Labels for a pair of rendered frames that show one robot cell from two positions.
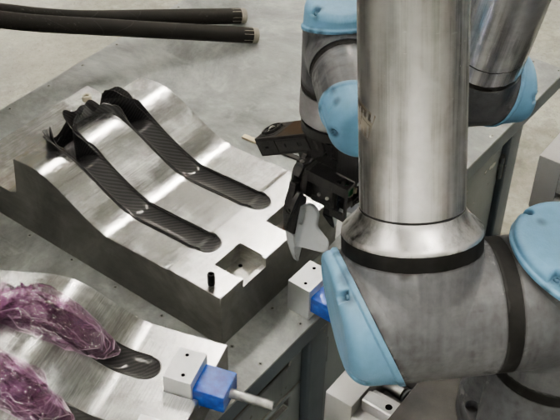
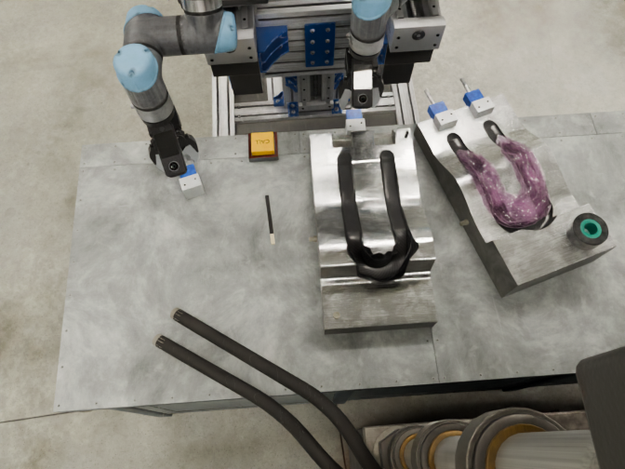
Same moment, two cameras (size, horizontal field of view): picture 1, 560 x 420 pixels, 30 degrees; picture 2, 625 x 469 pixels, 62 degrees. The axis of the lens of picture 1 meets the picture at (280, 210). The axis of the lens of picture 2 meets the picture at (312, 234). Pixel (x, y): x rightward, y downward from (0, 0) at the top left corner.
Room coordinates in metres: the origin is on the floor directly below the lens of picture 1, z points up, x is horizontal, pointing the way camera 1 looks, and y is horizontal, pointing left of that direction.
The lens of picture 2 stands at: (1.59, 0.49, 2.04)
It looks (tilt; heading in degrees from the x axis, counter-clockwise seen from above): 68 degrees down; 230
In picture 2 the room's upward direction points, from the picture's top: 1 degrees counter-clockwise
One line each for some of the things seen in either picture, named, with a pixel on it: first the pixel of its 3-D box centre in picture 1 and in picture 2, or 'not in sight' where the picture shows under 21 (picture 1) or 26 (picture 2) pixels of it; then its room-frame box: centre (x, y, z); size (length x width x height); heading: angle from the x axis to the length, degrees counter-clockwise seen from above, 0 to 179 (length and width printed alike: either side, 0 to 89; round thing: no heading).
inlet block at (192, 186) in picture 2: not in sight; (187, 171); (1.41, -0.23, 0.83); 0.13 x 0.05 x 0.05; 69
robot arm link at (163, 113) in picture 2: not in sight; (152, 103); (1.42, -0.22, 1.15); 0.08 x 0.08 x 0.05
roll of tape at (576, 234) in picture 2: not in sight; (587, 231); (0.82, 0.55, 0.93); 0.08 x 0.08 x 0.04
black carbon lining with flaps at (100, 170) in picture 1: (146, 162); (375, 208); (1.15, 0.19, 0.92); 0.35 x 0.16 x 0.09; 54
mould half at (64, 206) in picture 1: (145, 182); (369, 223); (1.17, 0.20, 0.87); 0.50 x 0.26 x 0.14; 54
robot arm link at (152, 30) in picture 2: not in sight; (152, 36); (1.35, -0.29, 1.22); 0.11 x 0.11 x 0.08; 54
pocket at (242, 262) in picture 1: (241, 271); (383, 140); (0.98, 0.05, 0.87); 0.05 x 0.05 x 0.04; 54
